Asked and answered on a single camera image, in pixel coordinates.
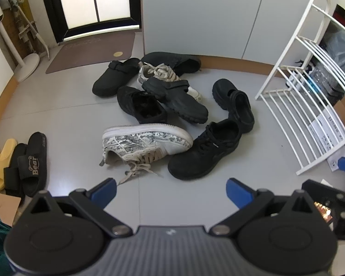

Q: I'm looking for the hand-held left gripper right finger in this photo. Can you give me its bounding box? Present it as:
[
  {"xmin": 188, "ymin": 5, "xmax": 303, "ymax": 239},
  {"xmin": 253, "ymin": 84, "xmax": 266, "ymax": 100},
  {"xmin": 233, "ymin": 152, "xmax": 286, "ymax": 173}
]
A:
[{"xmin": 209, "ymin": 178, "xmax": 319, "ymax": 238}]

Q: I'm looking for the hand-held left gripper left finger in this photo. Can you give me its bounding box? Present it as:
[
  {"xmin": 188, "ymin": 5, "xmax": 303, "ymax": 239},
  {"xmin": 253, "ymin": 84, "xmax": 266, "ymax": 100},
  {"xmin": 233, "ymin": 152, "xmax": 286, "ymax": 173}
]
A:
[{"xmin": 24, "ymin": 178, "xmax": 133, "ymax": 238}]

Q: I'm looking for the black lace-up sneaker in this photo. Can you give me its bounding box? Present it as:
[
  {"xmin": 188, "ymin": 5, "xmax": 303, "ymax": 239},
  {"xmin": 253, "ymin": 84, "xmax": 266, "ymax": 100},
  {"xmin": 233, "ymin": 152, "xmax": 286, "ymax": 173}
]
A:
[{"xmin": 167, "ymin": 119, "xmax": 242, "ymax": 181}]

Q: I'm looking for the white patterned sneaker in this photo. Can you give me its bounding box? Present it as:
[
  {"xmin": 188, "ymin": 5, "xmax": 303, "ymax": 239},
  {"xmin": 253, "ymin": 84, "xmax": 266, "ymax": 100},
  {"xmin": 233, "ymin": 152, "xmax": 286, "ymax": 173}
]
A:
[
  {"xmin": 98, "ymin": 123, "xmax": 194, "ymax": 185},
  {"xmin": 136, "ymin": 63, "xmax": 202, "ymax": 102}
]

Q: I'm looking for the black fur-lined shoe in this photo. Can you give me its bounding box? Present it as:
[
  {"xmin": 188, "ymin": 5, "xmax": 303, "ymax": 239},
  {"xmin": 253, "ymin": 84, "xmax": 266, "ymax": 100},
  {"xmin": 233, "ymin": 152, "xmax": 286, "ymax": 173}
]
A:
[{"xmin": 116, "ymin": 86, "xmax": 169, "ymax": 124}]

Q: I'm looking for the black chunky rubber clog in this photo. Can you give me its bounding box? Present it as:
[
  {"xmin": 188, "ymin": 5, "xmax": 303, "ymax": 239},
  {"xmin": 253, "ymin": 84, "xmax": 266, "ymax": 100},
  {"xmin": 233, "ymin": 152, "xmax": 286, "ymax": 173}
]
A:
[
  {"xmin": 142, "ymin": 76, "xmax": 209, "ymax": 125},
  {"xmin": 212, "ymin": 78, "xmax": 255, "ymax": 134}
]

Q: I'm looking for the black buckle clog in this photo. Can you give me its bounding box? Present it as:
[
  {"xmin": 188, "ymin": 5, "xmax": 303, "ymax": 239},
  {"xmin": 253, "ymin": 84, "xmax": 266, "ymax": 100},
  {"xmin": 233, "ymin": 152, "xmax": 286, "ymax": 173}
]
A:
[
  {"xmin": 92, "ymin": 57, "xmax": 142, "ymax": 97},
  {"xmin": 140, "ymin": 52, "xmax": 202, "ymax": 75}
]

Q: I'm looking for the white shoe rack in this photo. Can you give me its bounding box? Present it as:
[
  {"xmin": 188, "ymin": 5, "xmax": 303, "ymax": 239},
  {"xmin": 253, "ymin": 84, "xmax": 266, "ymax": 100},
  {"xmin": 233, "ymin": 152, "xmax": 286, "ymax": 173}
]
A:
[{"xmin": 254, "ymin": 0, "xmax": 345, "ymax": 176}]

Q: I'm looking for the white printed box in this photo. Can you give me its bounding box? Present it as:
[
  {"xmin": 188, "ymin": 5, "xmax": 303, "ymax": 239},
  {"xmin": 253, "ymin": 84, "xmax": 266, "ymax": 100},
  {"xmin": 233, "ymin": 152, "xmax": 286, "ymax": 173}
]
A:
[{"xmin": 307, "ymin": 105, "xmax": 345, "ymax": 173}]

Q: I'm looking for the black bear-print slide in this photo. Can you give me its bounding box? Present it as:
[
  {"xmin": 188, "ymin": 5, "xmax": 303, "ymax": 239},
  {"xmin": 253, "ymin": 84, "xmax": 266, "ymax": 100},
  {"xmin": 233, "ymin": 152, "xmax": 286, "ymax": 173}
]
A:
[{"xmin": 4, "ymin": 132, "xmax": 48, "ymax": 198}]

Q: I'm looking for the clear water bottle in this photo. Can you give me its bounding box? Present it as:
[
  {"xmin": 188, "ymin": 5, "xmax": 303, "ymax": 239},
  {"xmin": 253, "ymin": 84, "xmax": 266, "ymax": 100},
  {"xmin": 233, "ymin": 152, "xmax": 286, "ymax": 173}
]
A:
[{"xmin": 306, "ymin": 60, "xmax": 345, "ymax": 100}]

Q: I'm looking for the white bottle dark cap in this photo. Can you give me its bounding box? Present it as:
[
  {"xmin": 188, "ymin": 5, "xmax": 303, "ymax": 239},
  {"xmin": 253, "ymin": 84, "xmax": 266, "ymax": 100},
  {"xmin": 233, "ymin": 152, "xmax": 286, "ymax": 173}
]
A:
[{"xmin": 286, "ymin": 70, "xmax": 299, "ymax": 89}]

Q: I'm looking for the grey plastic bag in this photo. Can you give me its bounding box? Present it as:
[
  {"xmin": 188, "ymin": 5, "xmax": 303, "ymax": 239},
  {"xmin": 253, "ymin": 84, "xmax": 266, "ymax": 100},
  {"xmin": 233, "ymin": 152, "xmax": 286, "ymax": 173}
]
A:
[{"xmin": 319, "ymin": 20, "xmax": 345, "ymax": 78}]

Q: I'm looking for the brown doormat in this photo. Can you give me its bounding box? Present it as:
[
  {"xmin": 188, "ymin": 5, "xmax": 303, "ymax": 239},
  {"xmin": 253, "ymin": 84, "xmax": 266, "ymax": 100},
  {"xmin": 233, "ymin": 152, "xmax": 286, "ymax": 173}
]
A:
[{"xmin": 45, "ymin": 32, "xmax": 136, "ymax": 74}]

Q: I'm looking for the white standing fan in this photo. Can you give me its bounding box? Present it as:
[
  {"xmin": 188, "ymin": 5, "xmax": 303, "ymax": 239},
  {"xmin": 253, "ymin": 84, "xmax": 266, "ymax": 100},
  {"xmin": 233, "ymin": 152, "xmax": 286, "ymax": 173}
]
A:
[{"xmin": 0, "ymin": 0, "xmax": 41, "ymax": 82}]

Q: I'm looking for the dark red box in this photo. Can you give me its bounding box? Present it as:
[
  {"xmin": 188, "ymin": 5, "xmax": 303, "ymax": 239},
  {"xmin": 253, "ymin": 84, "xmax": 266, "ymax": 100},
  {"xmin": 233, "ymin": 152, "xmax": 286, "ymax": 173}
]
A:
[{"xmin": 333, "ymin": 4, "xmax": 345, "ymax": 27}]

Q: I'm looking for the black-framed glass door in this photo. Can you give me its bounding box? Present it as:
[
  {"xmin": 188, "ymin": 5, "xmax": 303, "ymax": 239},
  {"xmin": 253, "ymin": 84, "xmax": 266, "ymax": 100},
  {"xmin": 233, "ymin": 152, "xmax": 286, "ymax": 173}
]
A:
[{"xmin": 39, "ymin": 0, "xmax": 142, "ymax": 42}]

